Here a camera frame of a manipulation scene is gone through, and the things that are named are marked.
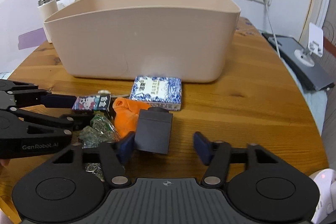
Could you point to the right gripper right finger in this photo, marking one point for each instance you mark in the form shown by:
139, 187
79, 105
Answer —
214, 154

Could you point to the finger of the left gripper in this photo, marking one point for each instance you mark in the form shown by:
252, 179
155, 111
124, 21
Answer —
26, 122
18, 94

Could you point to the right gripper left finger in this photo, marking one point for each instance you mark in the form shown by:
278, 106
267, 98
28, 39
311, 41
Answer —
113, 156

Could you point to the cartoon playing card box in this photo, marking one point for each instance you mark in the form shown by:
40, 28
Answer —
96, 102

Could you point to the dark grey small box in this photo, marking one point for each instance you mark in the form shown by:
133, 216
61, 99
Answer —
153, 130

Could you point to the orange cloth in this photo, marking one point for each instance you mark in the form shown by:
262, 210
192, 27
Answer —
127, 113

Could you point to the blue white tissue pack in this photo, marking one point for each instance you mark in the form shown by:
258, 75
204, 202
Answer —
164, 92

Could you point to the cream thermos bottle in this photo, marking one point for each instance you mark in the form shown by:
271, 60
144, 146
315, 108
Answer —
46, 9

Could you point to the beige plastic storage basket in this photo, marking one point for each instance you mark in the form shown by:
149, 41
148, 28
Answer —
123, 39

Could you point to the grey laptop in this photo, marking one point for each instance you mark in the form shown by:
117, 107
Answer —
308, 71

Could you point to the white phone stand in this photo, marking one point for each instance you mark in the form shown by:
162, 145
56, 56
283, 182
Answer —
314, 46

